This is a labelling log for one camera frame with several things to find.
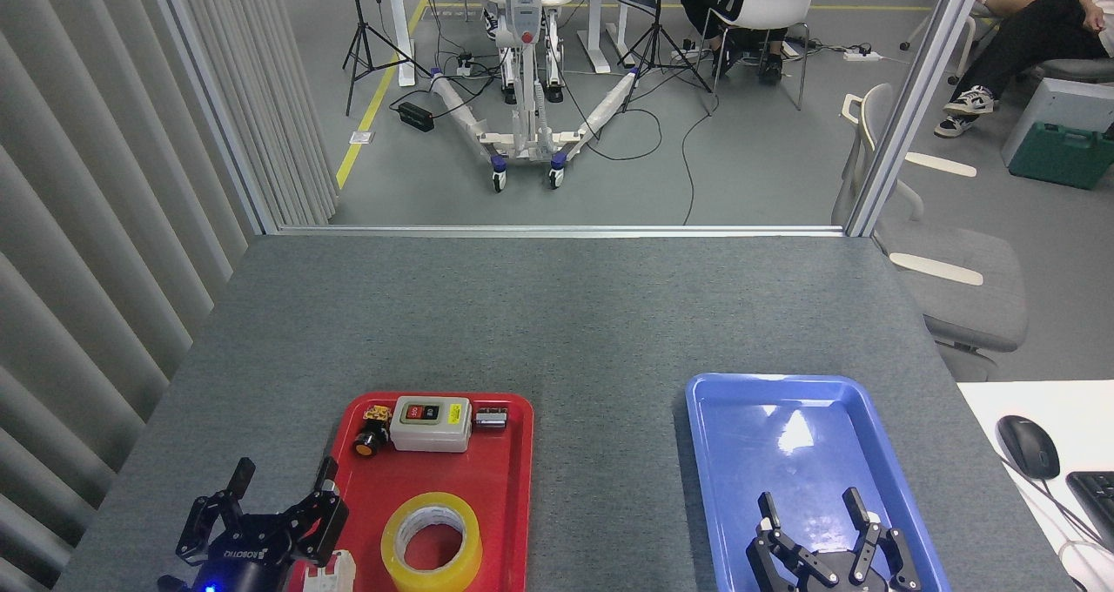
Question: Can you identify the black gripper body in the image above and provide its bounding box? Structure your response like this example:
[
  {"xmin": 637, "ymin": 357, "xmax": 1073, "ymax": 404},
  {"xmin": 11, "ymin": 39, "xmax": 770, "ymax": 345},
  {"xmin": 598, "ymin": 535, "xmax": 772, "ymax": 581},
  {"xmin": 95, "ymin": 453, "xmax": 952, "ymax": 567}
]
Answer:
[
  {"xmin": 187, "ymin": 522, "xmax": 301, "ymax": 592},
  {"xmin": 783, "ymin": 553, "xmax": 889, "ymax": 592}
]

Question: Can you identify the grey office chair seat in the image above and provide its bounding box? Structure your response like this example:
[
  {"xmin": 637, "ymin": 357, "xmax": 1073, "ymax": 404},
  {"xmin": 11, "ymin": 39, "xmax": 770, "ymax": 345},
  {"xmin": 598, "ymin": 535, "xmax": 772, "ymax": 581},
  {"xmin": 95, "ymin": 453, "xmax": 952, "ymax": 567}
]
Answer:
[{"xmin": 1031, "ymin": 55, "xmax": 1114, "ymax": 85}]

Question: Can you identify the white desk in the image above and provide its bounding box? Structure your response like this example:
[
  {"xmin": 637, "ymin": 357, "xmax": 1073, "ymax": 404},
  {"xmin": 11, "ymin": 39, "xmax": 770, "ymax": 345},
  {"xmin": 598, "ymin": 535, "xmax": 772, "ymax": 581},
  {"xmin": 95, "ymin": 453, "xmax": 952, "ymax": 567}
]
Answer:
[{"xmin": 957, "ymin": 380, "xmax": 1114, "ymax": 592}]

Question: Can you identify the grey box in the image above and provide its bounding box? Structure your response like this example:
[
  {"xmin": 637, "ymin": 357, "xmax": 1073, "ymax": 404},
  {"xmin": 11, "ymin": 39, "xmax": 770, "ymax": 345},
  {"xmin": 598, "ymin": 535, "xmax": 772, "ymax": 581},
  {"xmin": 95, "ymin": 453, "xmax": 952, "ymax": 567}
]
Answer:
[{"xmin": 1001, "ymin": 77, "xmax": 1114, "ymax": 168}]

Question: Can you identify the green case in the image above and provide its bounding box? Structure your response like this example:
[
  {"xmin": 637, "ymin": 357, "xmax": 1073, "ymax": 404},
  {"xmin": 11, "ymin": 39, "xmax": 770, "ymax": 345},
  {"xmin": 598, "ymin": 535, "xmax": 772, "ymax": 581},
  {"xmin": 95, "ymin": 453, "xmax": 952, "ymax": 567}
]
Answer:
[{"xmin": 1008, "ymin": 122, "xmax": 1114, "ymax": 191}]

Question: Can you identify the black yellow push button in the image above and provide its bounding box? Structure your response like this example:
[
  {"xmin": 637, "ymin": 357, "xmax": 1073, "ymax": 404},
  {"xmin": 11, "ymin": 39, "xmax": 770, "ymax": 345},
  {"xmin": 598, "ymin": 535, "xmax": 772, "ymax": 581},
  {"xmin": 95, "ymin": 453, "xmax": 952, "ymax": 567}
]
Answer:
[{"xmin": 352, "ymin": 405, "xmax": 393, "ymax": 458}]

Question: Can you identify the grey pleated partition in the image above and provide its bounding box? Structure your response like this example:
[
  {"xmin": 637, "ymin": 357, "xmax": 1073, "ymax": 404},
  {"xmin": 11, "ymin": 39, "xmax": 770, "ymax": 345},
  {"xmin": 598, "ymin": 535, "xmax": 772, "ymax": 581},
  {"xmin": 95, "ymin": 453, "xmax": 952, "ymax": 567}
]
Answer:
[{"xmin": 0, "ymin": 0, "xmax": 340, "ymax": 592}]

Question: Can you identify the black tripod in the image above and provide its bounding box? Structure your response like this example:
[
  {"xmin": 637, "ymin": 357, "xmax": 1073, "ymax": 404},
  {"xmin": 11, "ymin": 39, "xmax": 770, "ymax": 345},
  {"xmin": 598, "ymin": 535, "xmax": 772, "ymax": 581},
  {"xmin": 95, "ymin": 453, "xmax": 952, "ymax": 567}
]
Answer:
[
  {"xmin": 342, "ymin": 0, "xmax": 432, "ymax": 116},
  {"xmin": 620, "ymin": 0, "xmax": 715, "ymax": 114}
]

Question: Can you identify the silver rail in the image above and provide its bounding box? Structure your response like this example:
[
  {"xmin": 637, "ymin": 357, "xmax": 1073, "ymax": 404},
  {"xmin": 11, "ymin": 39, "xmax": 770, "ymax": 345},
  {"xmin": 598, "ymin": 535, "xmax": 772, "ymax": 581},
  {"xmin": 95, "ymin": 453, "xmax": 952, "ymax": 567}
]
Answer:
[{"xmin": 277, "ymin": 225, "xmax": 845, "ymax": 238}]

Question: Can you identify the silver post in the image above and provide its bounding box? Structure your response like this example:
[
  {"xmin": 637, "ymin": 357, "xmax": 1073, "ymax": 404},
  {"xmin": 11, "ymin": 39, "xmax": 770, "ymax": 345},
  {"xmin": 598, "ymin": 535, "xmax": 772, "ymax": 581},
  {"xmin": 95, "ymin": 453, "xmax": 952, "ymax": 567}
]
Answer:
[
  {"xmin": 844, "ymin": 0, "xmax": 989, "ymax": 238},
  {"xmin": 144, "ymin": 0, "xmax": 279, "ymax": 236}
]

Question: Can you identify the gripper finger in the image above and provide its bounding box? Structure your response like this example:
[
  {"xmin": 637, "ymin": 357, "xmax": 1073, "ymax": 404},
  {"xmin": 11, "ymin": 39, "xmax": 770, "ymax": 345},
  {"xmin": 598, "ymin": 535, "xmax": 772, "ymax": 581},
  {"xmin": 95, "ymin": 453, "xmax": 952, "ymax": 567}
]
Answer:
[
  {"xmin": 177, "ymin": 458, "xmax": 256, "ymax": 567},
  {"xmin": 842, "ymin": 488, "xmax": 922, "ymax": 592},
  {"xmin": 278, "ymin": 457, "xmax": 349, "ymax": 567},
  {"xmin": 747, "ymin": 492, "xmax": 817, "ymax": 591}
]

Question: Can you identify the grey chair with beige armrests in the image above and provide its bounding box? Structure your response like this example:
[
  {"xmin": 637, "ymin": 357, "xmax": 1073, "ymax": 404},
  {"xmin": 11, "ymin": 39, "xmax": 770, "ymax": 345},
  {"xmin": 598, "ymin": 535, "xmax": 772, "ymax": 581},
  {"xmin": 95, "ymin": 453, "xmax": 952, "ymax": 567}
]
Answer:
[{"xmin": 831, "ymin": 83, "xmax": 1030, "ymax": 382}]

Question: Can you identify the black mouse cable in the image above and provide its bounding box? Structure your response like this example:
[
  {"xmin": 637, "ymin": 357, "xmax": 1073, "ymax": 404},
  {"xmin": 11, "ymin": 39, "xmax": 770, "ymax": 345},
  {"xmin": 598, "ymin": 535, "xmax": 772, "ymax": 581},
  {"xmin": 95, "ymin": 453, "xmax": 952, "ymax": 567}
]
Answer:
[{"xmin": 1001, "ymin": 457, "xmax": 1108, "ymax": 549}]

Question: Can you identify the black keyboard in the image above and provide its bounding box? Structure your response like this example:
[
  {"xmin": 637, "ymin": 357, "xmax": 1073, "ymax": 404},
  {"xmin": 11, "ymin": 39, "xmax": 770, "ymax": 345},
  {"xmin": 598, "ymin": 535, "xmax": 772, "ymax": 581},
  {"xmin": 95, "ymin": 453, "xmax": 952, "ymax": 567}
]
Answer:
[{"xmin": 1066, "ymin": 471, "xmax": 1114, "ymax": 551}]

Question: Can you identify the white plastic block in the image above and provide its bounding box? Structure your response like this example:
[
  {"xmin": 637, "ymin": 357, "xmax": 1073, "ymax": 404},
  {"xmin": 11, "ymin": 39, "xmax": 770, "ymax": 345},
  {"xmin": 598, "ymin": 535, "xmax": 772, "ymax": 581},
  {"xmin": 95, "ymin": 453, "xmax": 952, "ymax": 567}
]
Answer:
[{"xmin": 300, "ymin": 550, "xmax": 356, "ymax": 592}]

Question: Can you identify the yellow tape roll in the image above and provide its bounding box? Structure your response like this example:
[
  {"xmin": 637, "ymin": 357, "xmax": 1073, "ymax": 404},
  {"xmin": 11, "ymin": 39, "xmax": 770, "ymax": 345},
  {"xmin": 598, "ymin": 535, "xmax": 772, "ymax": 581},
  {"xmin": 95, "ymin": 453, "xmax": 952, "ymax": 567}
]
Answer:
[{"xmin": 380, "ymin": 491, "xmax": 483, "ymax": 592}]

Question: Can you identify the white two-button switch box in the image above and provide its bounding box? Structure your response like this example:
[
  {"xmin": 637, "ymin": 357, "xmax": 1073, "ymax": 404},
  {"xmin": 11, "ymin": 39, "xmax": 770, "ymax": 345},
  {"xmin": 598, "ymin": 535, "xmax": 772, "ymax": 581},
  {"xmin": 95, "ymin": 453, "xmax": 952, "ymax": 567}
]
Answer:
[{"xmin": 389, "ymin": 396, "xmax": 473, "ymax": 454}]

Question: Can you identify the black computer mouse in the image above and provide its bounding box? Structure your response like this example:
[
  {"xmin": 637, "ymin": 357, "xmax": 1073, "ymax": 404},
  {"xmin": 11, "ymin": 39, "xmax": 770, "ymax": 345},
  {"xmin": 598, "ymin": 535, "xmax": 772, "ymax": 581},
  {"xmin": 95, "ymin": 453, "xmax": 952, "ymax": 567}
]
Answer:
[{"xmin": 997, "ymin": 414, "xmax": 1061, "ymax": 480}]

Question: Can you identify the white wheeled stand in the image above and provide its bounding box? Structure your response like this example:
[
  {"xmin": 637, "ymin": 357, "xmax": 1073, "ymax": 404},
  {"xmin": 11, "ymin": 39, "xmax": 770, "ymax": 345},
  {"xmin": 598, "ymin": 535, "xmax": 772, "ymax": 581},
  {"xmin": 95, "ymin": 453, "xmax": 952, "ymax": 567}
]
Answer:
[{"xmin": 429, "ymin": 0, "xmax": 645, "ymax": 194}]

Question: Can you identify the black floor cable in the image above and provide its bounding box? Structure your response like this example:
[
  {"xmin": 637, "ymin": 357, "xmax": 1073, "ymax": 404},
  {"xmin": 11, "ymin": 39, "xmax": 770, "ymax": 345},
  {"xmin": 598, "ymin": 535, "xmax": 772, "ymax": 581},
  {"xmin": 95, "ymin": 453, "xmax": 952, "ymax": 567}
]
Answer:
[{"xmin": 681, "ymin": 87, "xmax": 723, "ymax": 225}]

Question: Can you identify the blue plastic tray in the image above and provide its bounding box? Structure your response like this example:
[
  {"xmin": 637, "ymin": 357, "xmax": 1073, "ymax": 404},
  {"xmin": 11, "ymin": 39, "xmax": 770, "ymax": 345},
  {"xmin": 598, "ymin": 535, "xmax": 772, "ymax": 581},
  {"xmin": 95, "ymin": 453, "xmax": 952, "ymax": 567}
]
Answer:
[{"xmin": 685, "ymin": 373, "xmax": 951, "ymax": 592}]

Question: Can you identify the red plastic tray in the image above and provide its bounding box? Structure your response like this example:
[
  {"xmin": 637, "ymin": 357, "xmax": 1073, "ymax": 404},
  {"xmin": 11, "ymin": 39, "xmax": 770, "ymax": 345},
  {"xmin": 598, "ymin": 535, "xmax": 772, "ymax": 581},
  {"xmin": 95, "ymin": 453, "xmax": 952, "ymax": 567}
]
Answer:
[{"xmin": 292, "ymin": 391, "xmax": 534, "ymax": 592}]

